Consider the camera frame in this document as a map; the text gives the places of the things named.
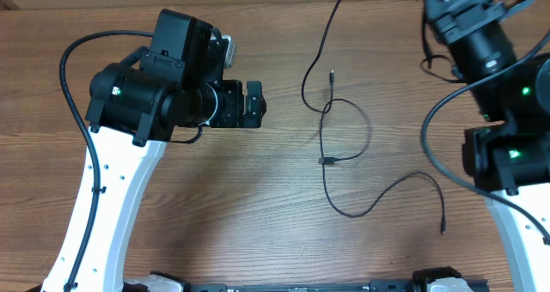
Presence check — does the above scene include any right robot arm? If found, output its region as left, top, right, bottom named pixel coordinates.
left=422, top=0, right=549, bottom=291

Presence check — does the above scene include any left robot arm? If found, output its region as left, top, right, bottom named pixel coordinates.
left=40, top=9, right=266, bottom=291

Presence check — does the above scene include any black USB cable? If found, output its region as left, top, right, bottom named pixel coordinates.
left=300, top=0, right=373, bottom=167

